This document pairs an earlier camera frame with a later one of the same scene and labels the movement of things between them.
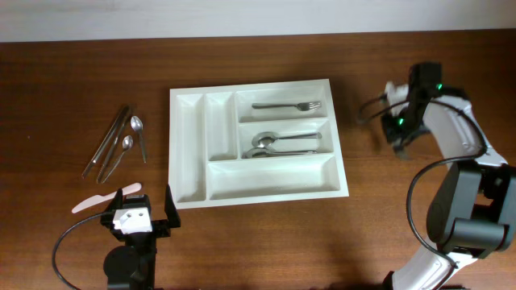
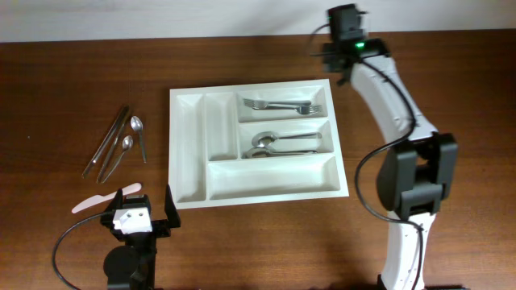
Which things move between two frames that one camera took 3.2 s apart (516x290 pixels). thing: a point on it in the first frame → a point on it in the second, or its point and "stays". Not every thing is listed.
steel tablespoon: (266, 138) stays
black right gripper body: (401, 128) → (330, 47)
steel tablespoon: (264, 151) stays
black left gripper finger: (118, 200) stays
